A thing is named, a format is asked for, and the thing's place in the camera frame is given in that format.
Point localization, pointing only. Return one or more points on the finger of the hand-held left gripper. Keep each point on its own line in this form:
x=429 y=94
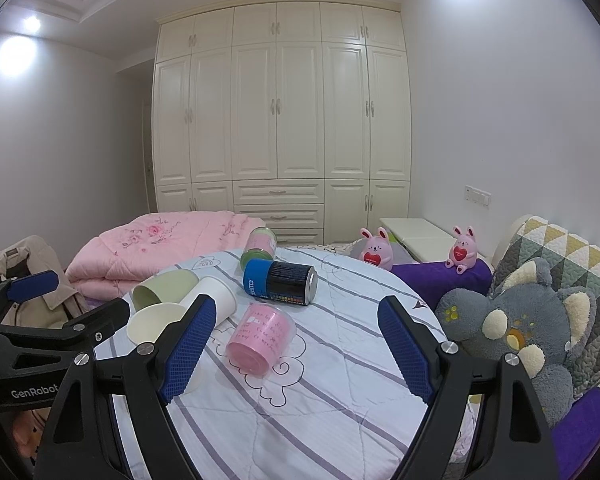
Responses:
x=97 y=321
x=30 y=286

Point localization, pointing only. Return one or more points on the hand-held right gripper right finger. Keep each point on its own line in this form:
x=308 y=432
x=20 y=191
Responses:
x=405 y=350

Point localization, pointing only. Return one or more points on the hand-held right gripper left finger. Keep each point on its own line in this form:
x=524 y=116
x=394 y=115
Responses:
x=190 y=350

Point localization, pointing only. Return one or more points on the cream cup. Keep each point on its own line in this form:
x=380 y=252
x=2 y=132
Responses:
x=147 y=322

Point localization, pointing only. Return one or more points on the pink cup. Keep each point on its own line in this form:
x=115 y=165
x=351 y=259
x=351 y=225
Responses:
x=260 y=335

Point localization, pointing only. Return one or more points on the white cup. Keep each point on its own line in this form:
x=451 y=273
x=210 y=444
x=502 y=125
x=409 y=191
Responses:
x=219 y=292

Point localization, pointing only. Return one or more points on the green cup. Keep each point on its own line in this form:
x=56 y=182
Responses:
x=160 y=285

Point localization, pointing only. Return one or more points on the beige jacket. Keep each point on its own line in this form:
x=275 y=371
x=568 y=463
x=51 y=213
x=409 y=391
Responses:
x=30 y=260

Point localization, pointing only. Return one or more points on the purple pillow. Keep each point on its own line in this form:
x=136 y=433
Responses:
x=430 y=282

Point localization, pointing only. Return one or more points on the pink floral quilt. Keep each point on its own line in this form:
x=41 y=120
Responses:
x=145 y=250

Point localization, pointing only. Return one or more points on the pink bunny toy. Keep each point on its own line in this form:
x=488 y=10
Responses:
x=462 y=252
x=375 y=252

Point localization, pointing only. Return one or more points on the grey plush toy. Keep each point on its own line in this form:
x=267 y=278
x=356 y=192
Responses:
x=505 y=310

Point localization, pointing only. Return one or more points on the blue and black can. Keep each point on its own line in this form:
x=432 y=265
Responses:
x=280 y=280

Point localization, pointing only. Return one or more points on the white nightstand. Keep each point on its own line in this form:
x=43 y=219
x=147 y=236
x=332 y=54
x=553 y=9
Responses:
x=415 y=234

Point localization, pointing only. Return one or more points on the green glass jar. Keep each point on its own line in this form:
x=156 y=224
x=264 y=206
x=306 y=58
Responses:
x=257 y=250

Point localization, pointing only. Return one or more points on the triangle pattern quilted cover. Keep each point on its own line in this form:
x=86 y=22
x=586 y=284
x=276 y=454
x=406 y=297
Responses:
x=570 y=250

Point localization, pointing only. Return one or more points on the purple bed sheet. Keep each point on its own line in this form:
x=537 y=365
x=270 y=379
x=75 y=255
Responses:
x=587 y=430

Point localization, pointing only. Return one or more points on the cream wardrobe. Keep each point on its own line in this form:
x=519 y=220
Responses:
x=300 y=110

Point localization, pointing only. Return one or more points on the ceiling light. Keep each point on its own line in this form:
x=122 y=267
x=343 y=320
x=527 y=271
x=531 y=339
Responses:
x=31 y=23

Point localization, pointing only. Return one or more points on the white wall switch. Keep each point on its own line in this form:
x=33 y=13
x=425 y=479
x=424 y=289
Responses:
x=476 y=195

